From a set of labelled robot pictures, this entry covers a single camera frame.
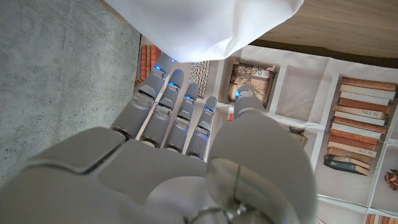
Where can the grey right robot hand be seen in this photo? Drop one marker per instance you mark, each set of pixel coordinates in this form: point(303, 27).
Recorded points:
point(140, 180)

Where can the white cloth napkin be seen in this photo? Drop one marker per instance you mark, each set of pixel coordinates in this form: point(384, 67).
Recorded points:
point(202, 28)

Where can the printed bookshelf backdrop cloth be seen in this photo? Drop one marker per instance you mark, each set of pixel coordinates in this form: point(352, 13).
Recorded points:
point(311, 93)

